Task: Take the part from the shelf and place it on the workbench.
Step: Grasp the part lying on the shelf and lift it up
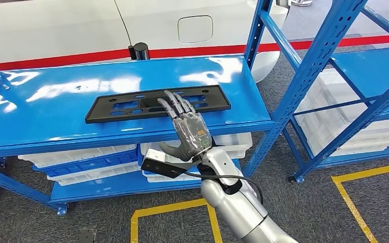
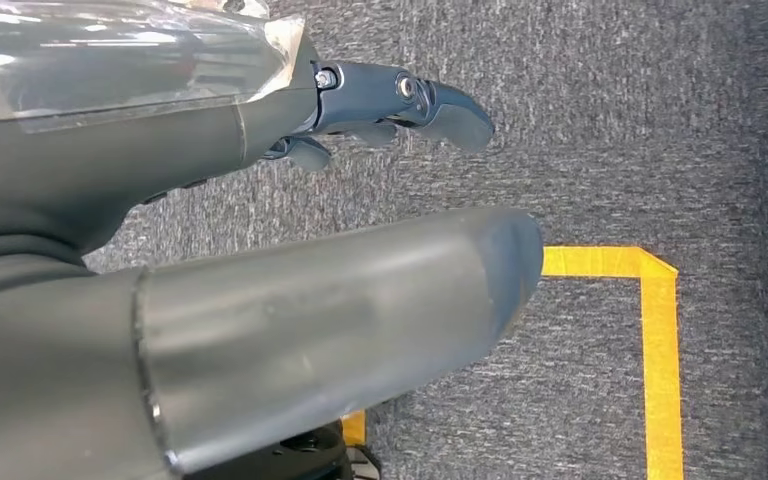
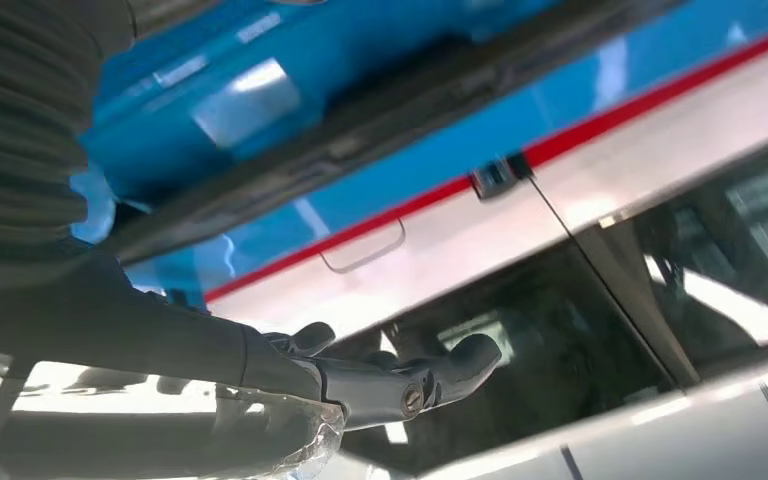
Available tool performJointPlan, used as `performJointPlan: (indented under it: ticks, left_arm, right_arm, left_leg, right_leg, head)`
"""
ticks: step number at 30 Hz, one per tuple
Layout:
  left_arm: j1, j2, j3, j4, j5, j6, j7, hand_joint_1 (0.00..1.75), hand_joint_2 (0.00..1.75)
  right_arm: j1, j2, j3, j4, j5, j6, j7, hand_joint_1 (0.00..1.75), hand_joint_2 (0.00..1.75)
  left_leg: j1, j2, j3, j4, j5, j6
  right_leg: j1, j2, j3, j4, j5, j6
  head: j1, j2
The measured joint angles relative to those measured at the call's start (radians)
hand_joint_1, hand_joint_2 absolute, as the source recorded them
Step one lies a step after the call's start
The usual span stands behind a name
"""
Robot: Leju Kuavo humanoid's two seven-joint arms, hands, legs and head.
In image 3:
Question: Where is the blue metal shelf rack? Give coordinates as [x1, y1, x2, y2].
[69, 0, 768, 306]

